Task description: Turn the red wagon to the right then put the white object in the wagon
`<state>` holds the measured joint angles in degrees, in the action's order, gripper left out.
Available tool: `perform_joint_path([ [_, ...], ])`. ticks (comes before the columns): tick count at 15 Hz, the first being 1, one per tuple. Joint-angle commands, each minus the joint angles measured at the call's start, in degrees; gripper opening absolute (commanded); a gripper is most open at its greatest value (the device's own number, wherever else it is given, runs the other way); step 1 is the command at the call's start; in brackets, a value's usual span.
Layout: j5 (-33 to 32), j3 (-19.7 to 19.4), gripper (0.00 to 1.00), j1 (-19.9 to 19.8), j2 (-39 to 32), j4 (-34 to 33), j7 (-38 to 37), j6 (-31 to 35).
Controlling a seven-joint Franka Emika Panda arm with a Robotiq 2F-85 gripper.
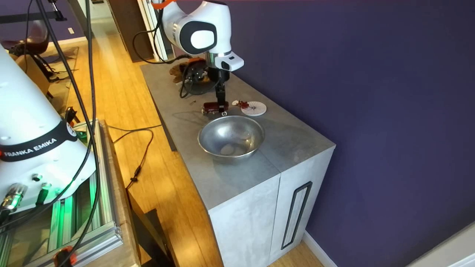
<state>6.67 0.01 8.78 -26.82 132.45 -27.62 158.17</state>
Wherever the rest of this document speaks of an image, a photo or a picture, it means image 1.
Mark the metal bowl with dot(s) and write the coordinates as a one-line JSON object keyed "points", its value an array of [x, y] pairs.
{"points": [[231, 138]]}

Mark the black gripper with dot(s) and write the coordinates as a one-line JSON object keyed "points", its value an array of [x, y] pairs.
{"points": [[220, 77]]}

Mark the dark chair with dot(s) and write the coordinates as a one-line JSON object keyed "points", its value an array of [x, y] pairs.
{"points": [[35, 41]]}

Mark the small white plate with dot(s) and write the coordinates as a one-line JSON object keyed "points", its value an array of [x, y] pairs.
{"points": [[254, 108]]}

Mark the gray concrete-look cabinet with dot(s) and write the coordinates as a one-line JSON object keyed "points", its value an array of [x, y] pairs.
{"points": [[247, 222]]}

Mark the red toy wagon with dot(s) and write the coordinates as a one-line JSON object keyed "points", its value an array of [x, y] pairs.
{"points": [[211, 108]]}

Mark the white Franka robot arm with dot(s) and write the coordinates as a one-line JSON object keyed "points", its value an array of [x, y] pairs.
{"points": [[30, 123]]}

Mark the aluminium robot stand frame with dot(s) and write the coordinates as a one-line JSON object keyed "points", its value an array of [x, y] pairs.
{"points": [[75, 231]]}

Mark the small white object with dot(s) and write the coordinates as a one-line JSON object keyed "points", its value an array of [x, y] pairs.
{"points": [[235, 102]]}

